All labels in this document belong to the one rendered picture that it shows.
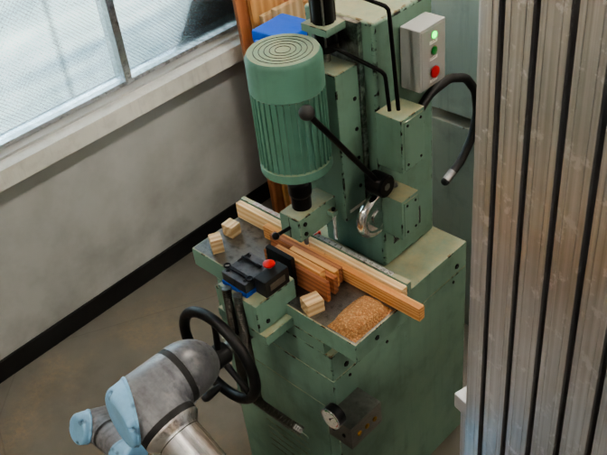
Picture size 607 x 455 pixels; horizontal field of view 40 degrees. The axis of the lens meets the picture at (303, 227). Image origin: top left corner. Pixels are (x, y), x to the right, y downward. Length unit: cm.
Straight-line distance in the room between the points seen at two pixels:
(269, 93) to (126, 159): 158
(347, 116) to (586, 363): 116
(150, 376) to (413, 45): 97
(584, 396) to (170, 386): 79
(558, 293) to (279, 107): 104
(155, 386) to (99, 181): 186
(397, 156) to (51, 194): 157
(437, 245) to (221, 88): 151
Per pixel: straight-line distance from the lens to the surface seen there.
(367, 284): 206
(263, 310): 202
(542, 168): 88
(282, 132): 188
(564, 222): 89
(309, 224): 209
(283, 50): 187
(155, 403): 152
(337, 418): 211
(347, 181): 208
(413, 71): 202
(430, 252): 235
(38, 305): 338
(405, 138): 199
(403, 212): 209
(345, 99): 197
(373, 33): 193
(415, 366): 247
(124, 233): 348
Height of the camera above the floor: 231
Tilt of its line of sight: 38 degrees down
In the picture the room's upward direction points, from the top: 7 degrees counter-clockwise
